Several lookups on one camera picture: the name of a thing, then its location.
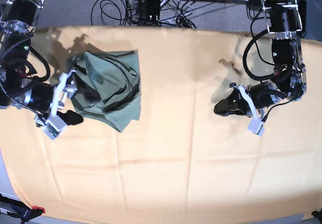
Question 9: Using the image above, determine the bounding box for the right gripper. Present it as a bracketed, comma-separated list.
[15, 79, 101, 125]

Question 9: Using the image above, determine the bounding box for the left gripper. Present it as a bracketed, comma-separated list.
[214, 82, 287, 117]

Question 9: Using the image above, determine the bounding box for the green T-shirt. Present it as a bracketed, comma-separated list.
[66, 50, 141, 132]

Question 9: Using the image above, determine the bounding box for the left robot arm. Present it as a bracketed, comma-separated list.
[214, 0, 306, 117]

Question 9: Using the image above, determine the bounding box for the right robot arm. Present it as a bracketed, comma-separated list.
[1, 0, 141, 132]

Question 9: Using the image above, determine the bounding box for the yellow table cloth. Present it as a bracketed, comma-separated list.
[1, 27, 321, 223]

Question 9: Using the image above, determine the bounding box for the blue orange clamp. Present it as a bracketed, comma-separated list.
[1, 195, 46, 223]

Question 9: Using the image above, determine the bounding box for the black corner clamp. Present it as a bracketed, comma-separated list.
[311, 210, 322, 223]

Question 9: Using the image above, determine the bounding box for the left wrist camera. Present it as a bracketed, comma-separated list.
[248, 118, 264, 136]

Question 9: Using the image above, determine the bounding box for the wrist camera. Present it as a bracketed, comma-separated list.
[248, 118, 264, 136]
[42, 120, 67, 140]

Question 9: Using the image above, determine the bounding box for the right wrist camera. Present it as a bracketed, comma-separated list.
[42, 120, 67, 140]

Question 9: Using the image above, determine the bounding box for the black coiled floor cable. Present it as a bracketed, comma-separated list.
[91, 0, 126, 27]

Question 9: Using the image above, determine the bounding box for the black camera stand post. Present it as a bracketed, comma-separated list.
[140, 0, 161, 23]

